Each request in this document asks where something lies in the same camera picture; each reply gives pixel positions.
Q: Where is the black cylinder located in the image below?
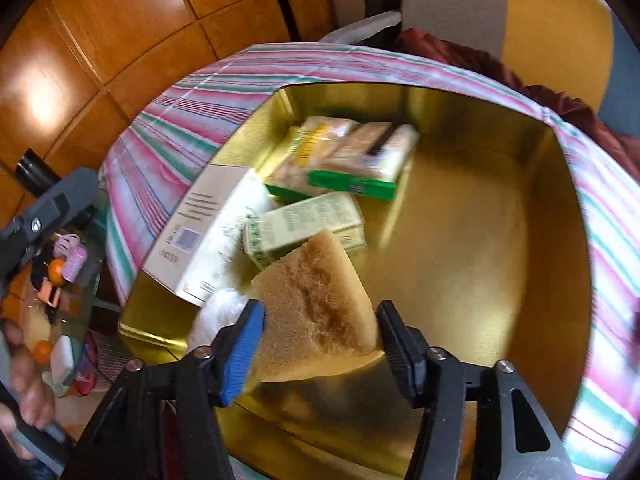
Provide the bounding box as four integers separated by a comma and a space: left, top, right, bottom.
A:
14, 149, 52, 192

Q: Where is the biscuit packet green edge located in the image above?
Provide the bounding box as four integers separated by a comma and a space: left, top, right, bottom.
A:
307, 122, 420, 202

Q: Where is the striped tablecloth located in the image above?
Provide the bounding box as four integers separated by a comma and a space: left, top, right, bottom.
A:
100, 42, 640, 480

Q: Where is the brown wedge sponge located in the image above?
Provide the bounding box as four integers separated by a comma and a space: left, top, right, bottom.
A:
250, 228, 386, 383

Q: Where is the white box with barcode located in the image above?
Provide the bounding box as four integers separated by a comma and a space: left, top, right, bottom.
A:
142, 165, 277, 307

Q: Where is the white plastic bundle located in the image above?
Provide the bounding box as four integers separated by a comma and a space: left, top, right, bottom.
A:
189, 287, 252, 356

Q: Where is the wooden wardrobe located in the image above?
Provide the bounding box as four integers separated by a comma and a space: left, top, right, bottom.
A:
0, 0, 336, 221

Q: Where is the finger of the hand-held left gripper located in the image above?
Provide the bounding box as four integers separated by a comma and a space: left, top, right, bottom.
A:
0, 167, 99, 281

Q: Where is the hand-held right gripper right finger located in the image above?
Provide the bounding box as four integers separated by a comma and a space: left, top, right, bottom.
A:
376, 301, 578, 480

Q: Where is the pink container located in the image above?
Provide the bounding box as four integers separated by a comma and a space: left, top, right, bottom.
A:
55, 232, 89, 279

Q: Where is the white bar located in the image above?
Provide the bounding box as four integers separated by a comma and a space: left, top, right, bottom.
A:
51, 335, 77, 386

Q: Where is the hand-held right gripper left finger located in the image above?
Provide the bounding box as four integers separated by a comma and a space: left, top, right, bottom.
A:
75, 300, 266, 480

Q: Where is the biscuit packet yellow label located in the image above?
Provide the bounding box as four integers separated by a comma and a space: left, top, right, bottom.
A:
265, 116, 361, 198

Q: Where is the gold tin box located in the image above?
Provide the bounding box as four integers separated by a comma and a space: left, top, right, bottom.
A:
117, 85, 593, 480

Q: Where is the person's left hand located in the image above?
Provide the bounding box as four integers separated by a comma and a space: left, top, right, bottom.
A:
0, 319, 57, 461

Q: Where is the pale green box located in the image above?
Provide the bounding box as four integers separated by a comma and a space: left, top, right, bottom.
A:
243, 192, 367, 270

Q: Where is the maroon cloth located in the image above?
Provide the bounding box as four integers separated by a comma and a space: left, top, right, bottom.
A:
395, 27, 640, 181

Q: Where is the grey yellow blue armchair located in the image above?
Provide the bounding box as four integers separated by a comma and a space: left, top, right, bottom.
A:
320, 0, 640, 136

